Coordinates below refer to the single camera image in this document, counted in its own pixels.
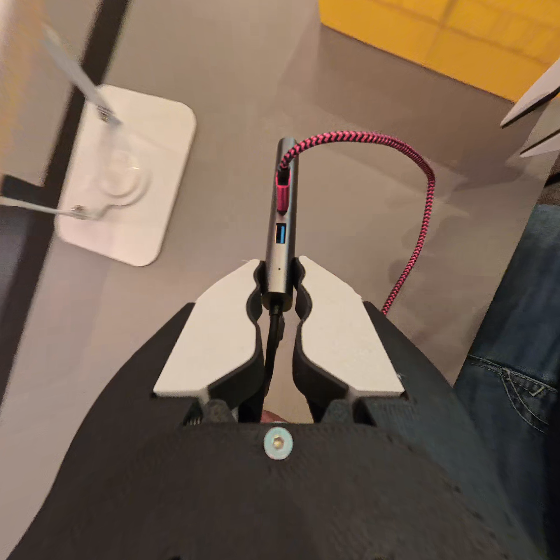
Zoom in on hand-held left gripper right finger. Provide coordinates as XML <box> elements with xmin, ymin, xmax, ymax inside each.
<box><xmin>292</xmin><ymin>255</ymin><xmax>407</xmax><ymax>405</ymax></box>

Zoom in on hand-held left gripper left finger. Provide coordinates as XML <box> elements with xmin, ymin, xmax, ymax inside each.
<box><xmin>153</xmin><ymin>258</ymin><xmax>267</xmax><ymax>403</ymax></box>

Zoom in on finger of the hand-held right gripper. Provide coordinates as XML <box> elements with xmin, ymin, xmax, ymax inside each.
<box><xmin>520</xmin><ymin>126</ymin><xmax>560</xmax><ymax>159</ymax></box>
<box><xmin>501</xmin><ymin>58</ymin><xmax>560</xmax><ymax>128</ymax></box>

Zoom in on yellow plastic bin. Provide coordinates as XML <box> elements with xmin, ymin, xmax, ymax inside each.
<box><xmin>318</xmin><ymin>0</ymin><xmax>560</xmax><ymax>101</ymax></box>

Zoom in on grey usb hub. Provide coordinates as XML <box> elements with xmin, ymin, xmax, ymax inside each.
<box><xmin>265</xmin><ymin>136</ymin><xmax>303</xmax><ymax>307</ymax></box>

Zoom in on red braided usb cable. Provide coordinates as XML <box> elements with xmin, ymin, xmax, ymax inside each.
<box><xmin>276</xmin><ymin>130</ymin><xmax>436</xmax><ymax>317</ymax></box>

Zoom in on person's legs in jeans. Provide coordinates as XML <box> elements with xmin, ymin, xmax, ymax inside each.
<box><xmin>455</xmin><ymin>206</ymin><xmax>560</xmax><ymax>560</ymax></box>

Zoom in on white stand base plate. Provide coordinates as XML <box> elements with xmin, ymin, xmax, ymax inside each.
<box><xmin>55</xmin><ymin>85</ymin><xmax>196</xmax><ymax>266</ymax></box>

